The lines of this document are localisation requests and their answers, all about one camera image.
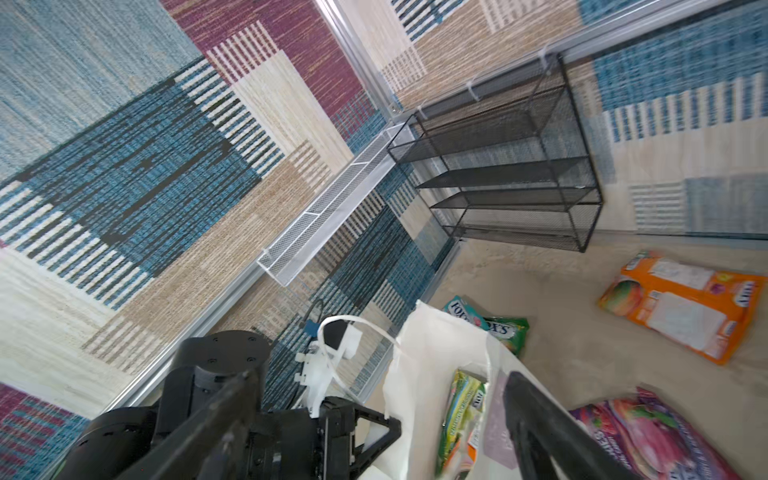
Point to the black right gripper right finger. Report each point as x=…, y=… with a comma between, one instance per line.
x=547, y=440

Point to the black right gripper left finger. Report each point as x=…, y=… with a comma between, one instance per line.
x=212, y=443

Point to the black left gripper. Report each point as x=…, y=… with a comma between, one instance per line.
x=290, y=444

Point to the green snack bag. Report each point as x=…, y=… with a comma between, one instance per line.
x=460, y=430

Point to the white paper bag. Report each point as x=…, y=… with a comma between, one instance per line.
x=432, y=346

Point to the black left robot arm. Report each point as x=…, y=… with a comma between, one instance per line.
x=119, y=438

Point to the green yellow Fox's bag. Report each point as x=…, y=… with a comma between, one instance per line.
x=510, y=331

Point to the purple Fox's candy bag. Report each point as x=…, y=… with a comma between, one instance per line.
x=651, y=439

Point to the teal Fox's candy bag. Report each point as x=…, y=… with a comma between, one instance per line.
x=459, y=308

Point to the orange snack bag far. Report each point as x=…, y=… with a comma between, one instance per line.
x=707, y=311

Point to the black mesh shelf rack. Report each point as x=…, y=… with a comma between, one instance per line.
x=512, y=167

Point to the white wire basket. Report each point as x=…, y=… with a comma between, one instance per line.
x=300, y=242

